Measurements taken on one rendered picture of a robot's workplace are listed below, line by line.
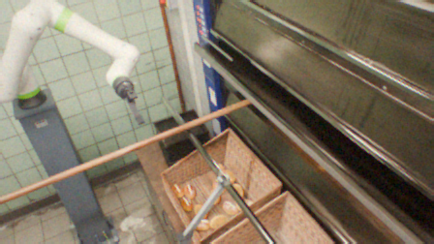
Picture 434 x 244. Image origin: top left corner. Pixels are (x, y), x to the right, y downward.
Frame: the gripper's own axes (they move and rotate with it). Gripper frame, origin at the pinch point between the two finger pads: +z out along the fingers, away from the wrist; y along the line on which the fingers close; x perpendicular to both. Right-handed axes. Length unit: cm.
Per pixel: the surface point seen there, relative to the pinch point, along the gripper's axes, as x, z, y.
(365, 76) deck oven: -55, 75, -33
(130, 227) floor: 20, -59, 133
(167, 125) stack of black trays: -23, -53, 53
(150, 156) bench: -8, -57, 75
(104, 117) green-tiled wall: 9, -117, 72
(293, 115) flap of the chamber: -47, 50, -7
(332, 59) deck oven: -55, 61, -32
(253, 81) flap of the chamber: -48, 21, -7
